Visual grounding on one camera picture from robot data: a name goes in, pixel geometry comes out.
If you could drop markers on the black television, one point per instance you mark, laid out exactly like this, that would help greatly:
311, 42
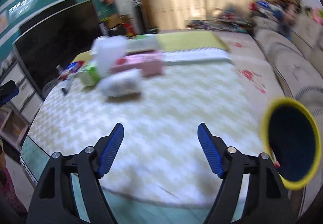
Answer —
55, 41

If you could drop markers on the beige sectional sofa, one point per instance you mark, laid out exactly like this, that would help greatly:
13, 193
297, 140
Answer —
296, 62

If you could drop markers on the low shelf of books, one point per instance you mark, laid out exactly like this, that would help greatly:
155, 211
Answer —
228, 20

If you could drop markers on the black tower fan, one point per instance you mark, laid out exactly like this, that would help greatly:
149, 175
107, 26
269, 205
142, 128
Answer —
140, 17

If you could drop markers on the white paper cup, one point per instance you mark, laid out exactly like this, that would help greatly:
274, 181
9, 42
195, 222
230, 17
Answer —
106, 51

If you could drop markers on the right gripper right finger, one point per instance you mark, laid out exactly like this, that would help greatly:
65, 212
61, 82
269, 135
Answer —
251, 190

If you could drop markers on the blue white tube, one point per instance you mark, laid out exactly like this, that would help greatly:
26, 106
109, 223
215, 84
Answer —
67, 85

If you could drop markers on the green white plastic bottle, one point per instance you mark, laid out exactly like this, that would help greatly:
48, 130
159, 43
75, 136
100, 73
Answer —
88, 74

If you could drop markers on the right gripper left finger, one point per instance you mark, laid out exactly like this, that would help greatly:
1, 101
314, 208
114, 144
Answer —
69, 189

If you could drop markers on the white tissue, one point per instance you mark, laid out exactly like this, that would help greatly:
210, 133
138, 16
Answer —
121, 84

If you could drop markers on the pile of plush toys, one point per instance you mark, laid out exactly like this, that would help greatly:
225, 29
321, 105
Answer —
288, 18

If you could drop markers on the pink tissue box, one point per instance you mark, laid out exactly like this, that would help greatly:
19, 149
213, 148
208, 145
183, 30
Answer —
149, 62

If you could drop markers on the yellow rimmed black trash bin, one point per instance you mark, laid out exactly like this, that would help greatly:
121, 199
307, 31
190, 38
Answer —
291, 137

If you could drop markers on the floral white floor mattress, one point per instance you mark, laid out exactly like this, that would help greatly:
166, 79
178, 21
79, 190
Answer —
257, 75

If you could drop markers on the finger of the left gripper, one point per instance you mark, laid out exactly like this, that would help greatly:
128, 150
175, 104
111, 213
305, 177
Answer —
8, 91

